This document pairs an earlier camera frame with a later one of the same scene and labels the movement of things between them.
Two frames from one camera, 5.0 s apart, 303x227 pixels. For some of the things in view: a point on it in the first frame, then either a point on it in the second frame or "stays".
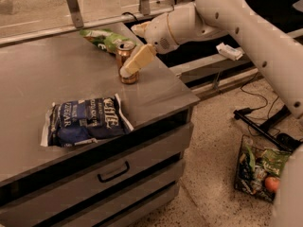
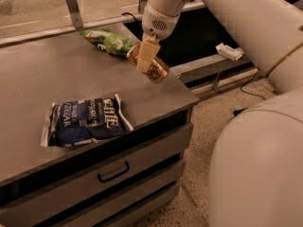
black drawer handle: (120, 173) stays
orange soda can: (123, 50) → (157, 71)
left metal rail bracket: (73, 2) stays
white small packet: (232, 52) stays
